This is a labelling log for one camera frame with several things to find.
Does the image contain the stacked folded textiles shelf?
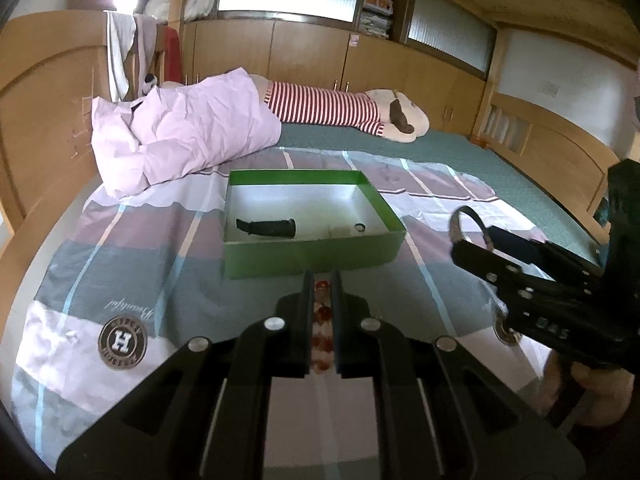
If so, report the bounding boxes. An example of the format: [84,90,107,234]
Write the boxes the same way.
[358,0,394,39]

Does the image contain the small silver charm jewelry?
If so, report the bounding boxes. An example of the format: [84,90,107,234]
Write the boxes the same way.
[329,226,350,237]

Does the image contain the pink crumpled pillow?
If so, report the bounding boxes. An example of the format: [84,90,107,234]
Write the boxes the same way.
[91,68,282,200]

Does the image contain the wooden footboard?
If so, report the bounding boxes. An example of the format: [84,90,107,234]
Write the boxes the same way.
[472,92,620,244]

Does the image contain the person's right hand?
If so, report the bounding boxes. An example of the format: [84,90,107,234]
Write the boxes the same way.
[536,350,634,427]

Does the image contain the grey hanging clothes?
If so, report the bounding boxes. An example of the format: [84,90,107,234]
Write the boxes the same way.
[105,11,158,102]

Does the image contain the green cardboard box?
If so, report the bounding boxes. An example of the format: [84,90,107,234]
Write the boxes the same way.
[222,169,406,278]

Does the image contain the striped plush dog toy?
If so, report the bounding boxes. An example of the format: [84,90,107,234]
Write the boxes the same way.
[159,72,432,144]

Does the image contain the wooden headboard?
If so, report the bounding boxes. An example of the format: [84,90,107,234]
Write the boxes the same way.
[1,10,108,315]

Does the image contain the red hanging garment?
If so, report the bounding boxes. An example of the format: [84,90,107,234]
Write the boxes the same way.
[164,27,183,84]

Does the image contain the plaid pink grey bedsheet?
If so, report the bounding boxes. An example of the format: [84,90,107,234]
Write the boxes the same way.
[11,148,549,466]

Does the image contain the wooden wall cabinets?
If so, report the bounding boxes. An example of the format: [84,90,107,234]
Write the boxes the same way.
[181,20,485,136]

